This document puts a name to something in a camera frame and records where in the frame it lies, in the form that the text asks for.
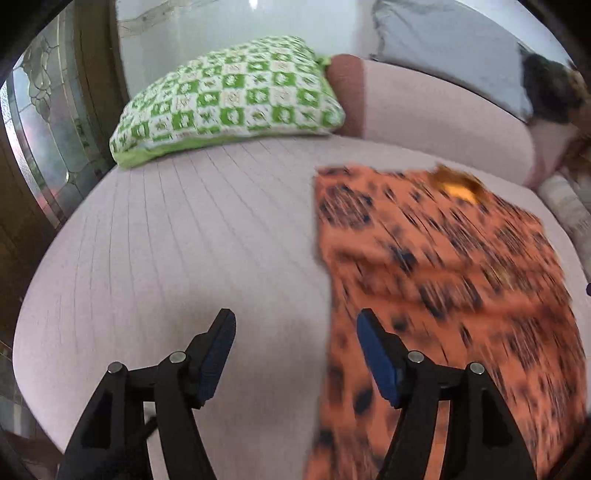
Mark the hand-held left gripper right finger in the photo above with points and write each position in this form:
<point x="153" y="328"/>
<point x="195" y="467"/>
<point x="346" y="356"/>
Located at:
<point x="376" y="362"/>

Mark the wooden door with leaded glass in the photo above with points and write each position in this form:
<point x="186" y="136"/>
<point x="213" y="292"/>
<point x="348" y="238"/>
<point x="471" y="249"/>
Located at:
<point x="46" y="120"/>

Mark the dark furry object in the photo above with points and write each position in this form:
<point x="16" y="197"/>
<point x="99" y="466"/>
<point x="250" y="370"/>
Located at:
<point x="549" y="92"/>

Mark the pink bolster cushion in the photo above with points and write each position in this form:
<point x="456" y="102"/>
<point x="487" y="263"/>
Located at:
<point x="438" y="115"/>

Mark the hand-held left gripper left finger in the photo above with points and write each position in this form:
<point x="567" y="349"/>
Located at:
<point x="215" y="367"/>

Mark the green checkered pillow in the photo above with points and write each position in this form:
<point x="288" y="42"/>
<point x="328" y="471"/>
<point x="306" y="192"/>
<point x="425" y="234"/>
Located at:
<point x="221" y="101"/>

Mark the orange floral garment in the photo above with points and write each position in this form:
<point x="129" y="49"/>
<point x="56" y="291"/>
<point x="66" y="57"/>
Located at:
<point x="438" y="277"/>

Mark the grey cushion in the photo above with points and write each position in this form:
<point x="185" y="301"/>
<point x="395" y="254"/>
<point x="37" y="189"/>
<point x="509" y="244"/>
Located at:
<point x="452" y="41"/>

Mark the white patterned cushion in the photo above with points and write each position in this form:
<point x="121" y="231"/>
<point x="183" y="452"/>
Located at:
<point x="565" y="205"/>

